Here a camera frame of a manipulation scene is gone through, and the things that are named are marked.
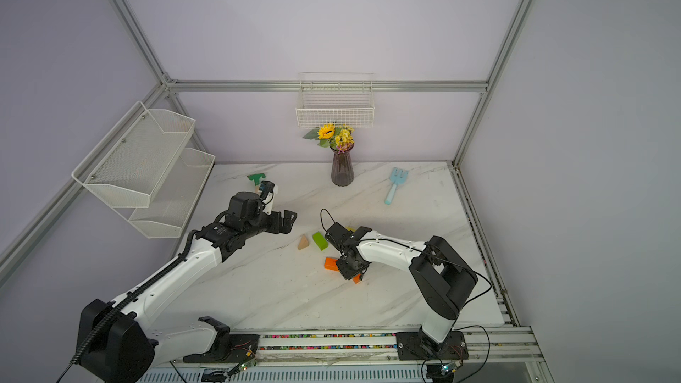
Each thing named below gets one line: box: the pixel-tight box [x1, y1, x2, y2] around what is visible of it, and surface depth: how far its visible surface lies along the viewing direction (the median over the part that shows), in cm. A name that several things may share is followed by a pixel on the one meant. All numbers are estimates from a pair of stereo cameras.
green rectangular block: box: [312, 231, 329, 251], surface depth 97 cm
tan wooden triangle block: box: [297, 233, 310, 251], surface depth 95 cm
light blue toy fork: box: [384, 166, 409, 205], surface depth 116 cm
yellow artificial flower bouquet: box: [302, 124, 356, 153], surface depth 97 cm
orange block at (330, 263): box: [323, 257, 339, 272], surface depth 90 cm
